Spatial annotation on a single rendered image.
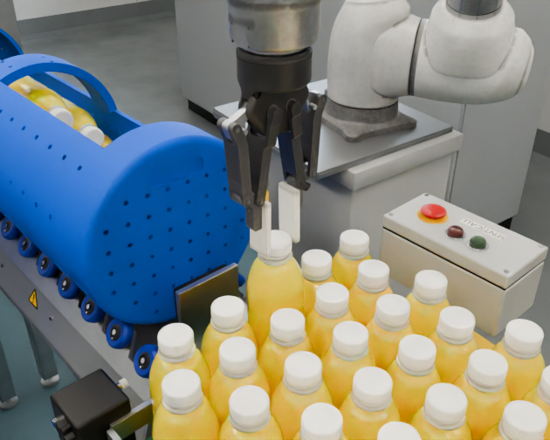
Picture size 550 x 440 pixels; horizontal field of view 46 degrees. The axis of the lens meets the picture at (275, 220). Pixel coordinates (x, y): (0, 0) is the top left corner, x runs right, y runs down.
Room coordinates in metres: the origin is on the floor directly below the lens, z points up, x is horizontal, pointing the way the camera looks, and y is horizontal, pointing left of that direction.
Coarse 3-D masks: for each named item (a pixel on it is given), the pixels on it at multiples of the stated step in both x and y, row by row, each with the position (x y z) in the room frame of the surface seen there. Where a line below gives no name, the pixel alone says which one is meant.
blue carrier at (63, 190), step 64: (0, 64) 1.06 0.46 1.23; (64, 64) 1.08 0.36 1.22; (0, 128) 0.89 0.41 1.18; (64, 128) 0.82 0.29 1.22; (128, 128) 1.10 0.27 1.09; (192, 128) 0.81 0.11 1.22; (0, 192) 0.84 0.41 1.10; (64, 192) 0.72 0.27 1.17; (128, 192) 0.70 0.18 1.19; (192, 192) 0.76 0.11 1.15; (64, 256) 0.69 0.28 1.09; (128, 256) 0.69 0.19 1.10; (192, 256) 0.75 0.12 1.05; (128, 320) 0.68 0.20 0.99
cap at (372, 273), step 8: (360, 264) 0.66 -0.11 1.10; (368, 264) 0.66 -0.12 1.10; (376, 264) 0.66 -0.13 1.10; (384, 264) 0.66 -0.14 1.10; (360, 272) 0.64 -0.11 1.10; (368, 272) 0.64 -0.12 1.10; (376, 272) 0.64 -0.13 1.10; (384, 272) 0.64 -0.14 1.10; (360, 280) 0.64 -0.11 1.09; (368, 280) 0.63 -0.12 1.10; (376, 280) 0.63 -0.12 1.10; (384, 280) 0.64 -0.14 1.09
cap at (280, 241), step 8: (272, 232) 0.64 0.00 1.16; (280, 232) 0.64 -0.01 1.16; (272, 240) 0.62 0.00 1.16; (280, 240) 0.62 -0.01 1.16; (288, 240) 0.62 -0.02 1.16; (272, 248) 0.61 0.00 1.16; (280, 248) 0.61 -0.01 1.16; (288, 248) 0.61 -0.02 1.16; (272, 256) 0.61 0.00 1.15; (280, 256) 0.61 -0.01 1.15
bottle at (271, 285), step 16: (288, 256) 0.62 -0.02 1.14; (256, 272) 0.61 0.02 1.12; (272, 272) 0.60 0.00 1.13; (288, 272) 0.61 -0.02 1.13; (256, 288) 0.60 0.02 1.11; (272, 288) 0.60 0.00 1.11; (288, 288) 0.60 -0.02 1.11; (256, 304) 0.60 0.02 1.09; (272, 304) 0.59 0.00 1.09; (288, 304) 0.60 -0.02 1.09; (256, 320) 0.60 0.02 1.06; (256, 336) 0.60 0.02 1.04
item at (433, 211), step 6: (426, 204) 0.79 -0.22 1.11; (432, 204) 0.79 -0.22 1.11; (438, 204) 0.79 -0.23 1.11; (426, 210) 0.78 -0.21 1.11; (432, 210) 0.77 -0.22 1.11; (438, 210) 0.77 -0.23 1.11; (444, 210) 0.78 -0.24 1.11; (426, 216) 0.77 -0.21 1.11; (432, 216) 0.76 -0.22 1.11; (438, 216) 0.76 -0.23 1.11; (444, 216) 0.77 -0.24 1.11
